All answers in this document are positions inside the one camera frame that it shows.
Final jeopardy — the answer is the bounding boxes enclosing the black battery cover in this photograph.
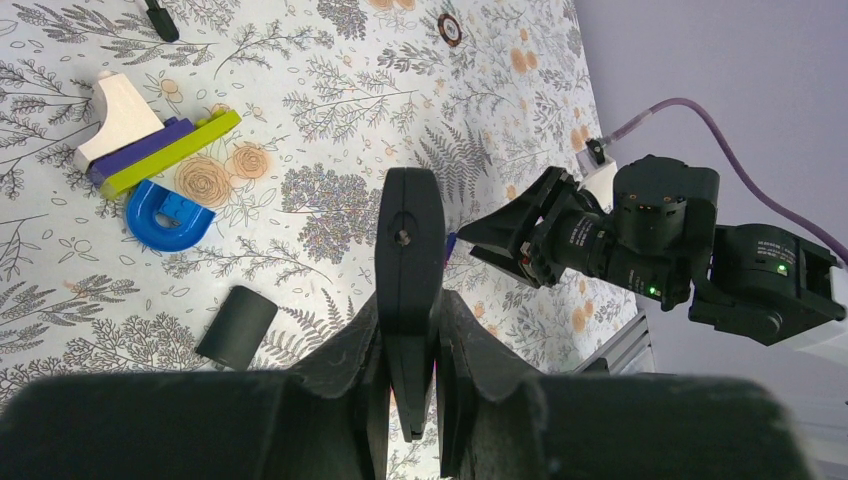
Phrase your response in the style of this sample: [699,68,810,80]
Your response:
[195,286,278,371]

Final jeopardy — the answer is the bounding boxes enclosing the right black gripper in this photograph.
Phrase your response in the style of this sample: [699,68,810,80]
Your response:
[457,167,586,289]

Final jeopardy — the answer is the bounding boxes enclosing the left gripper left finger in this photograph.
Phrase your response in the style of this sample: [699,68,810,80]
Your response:
[1,300,389,479]

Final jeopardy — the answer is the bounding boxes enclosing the black remote control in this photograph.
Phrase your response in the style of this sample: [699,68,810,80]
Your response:
[374,167,446,443]

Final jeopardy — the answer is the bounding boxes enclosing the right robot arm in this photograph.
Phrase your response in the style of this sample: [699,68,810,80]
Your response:
[458,156,847,365]

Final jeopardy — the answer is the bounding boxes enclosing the floral table mat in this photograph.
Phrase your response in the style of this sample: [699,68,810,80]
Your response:
[0,0,641,480]

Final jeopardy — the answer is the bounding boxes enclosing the blue plastic piece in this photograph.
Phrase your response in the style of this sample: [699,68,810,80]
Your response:
[125,180,215,252]

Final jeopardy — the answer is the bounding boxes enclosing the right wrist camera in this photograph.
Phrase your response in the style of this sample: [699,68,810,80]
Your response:
[576,138,618,213]

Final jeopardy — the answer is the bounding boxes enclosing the green yellow block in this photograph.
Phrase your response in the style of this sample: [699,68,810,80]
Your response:
[90,111,241,200]

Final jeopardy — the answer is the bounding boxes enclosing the small dark ring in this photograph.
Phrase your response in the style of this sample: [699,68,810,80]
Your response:
[437,13,464,48]

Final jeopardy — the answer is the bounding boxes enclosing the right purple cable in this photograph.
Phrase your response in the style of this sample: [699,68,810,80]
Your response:
[602,97,848,266]

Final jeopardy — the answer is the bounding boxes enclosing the AAA battery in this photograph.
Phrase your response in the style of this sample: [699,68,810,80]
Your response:
[444,232,457,266]

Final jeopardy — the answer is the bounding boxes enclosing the black tripod mic stand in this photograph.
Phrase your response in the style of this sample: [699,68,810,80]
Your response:
[144,0,180,43]

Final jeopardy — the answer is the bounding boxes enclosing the white purple block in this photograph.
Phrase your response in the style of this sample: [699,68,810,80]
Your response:
[73,71,195,187]

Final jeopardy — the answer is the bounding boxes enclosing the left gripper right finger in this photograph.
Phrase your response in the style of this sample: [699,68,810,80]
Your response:
[437,290,819,479]

